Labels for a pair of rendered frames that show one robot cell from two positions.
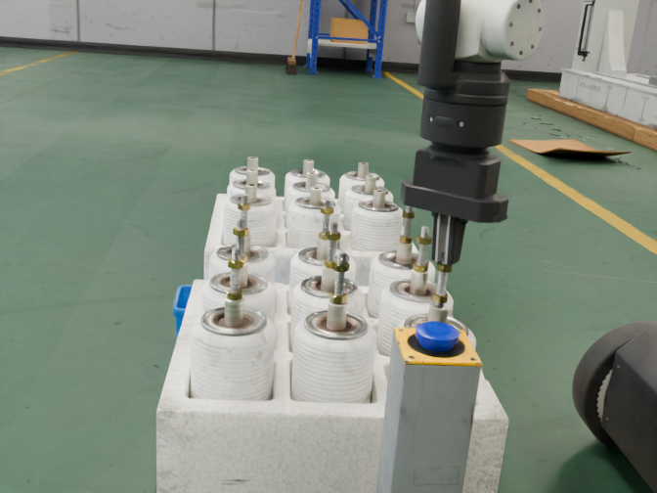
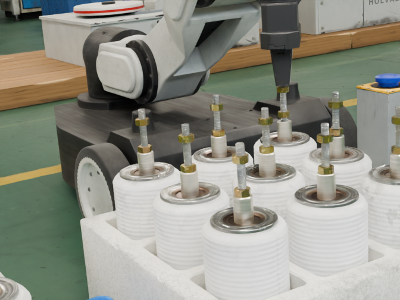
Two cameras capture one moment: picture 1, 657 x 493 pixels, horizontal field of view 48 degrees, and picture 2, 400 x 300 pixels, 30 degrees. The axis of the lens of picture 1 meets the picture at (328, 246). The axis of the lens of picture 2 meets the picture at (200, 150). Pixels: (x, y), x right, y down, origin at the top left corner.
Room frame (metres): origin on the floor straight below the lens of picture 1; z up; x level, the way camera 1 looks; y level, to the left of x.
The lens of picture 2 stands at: (1.38, 0.81, 0.55)
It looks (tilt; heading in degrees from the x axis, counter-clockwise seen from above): 16 degrees down; 245
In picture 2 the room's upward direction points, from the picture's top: 4 degrees counter-clockwise
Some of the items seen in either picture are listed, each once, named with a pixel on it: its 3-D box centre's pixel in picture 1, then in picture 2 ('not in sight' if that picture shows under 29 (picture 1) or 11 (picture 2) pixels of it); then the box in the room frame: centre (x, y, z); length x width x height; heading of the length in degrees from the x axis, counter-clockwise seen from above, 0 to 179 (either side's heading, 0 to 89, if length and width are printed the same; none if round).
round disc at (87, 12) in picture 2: not in sight; (108, 8); (0.33, -2.30, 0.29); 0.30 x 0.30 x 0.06
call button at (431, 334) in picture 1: (436, 338); (388, 81); (0.63, -0.11, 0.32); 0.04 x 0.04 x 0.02
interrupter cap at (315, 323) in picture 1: (335, 325); (336, 155); (0.79, -0.02, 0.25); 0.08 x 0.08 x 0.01
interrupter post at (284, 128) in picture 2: (437, 319); (284, 131); (0.80, -0.13, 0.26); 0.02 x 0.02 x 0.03
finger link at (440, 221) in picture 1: (438, 232); (281, 65); (0.81, -0.12, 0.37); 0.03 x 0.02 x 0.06; 145
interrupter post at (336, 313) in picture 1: (336, 315); (336, 146); (0.79, -0.02, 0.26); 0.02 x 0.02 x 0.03
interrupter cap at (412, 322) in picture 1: (436, 329); (284, 139); (0.80, -0.13, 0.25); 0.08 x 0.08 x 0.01
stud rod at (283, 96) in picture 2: (442, 283); (283, 102); (0.80, -0.13, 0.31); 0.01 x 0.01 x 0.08
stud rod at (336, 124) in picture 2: (339, 283); (336, 118); (0.79, -0.02, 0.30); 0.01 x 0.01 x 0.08
